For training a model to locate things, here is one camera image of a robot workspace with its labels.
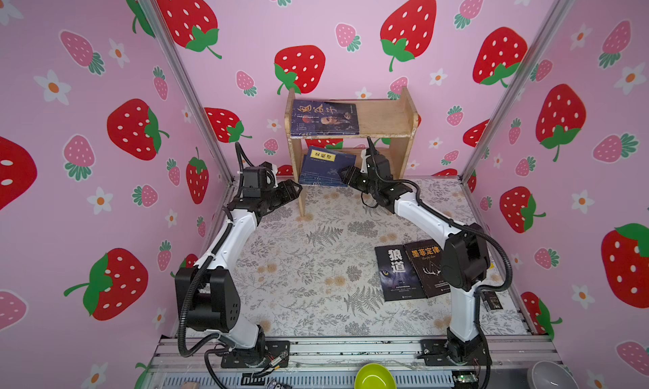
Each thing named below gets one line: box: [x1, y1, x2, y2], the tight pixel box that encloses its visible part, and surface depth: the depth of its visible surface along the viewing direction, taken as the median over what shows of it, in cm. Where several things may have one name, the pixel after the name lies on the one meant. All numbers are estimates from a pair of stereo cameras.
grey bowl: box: [527, 360, 579, 389], surface depth 69 cm
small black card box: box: [480, 290, 504, 313], surface depth 84 cm
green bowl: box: [354, 362, 398, 389], surface depth 70 cm
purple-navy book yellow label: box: [299, 145, 357, 187], surface depth 91 cm
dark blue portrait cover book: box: [290, 99, 360, 137], surface depth 78 cm
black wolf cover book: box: [374, 244, 427, 302], surface depth 90 cm
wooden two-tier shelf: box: [284, 87, 420, 218], surface depth 80 cm
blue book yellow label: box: [299, 146, 357, 187], surface depth 91 cm
